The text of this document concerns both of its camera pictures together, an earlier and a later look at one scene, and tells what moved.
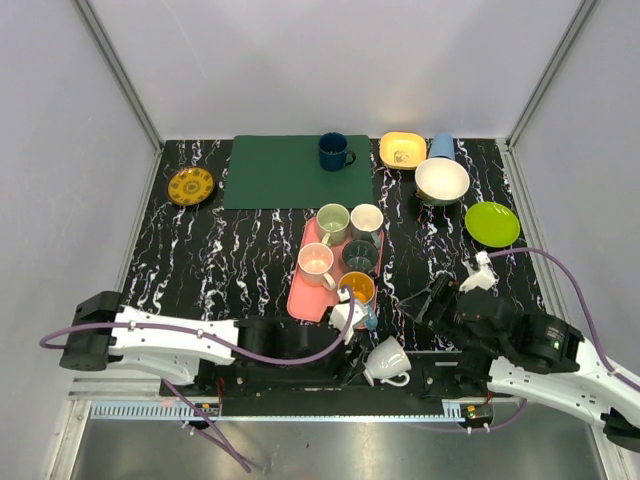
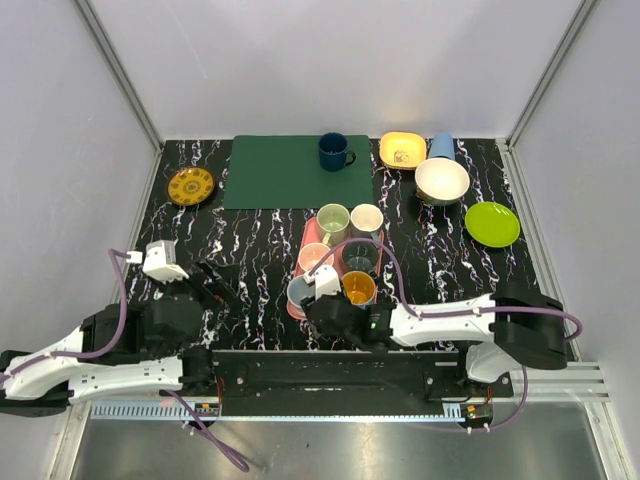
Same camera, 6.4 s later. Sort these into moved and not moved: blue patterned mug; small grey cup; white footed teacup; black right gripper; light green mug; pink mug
Moved: white footed teacup; black right gripper
Not moved: light green mug; blue patterned mug; pink mug; small grey cup
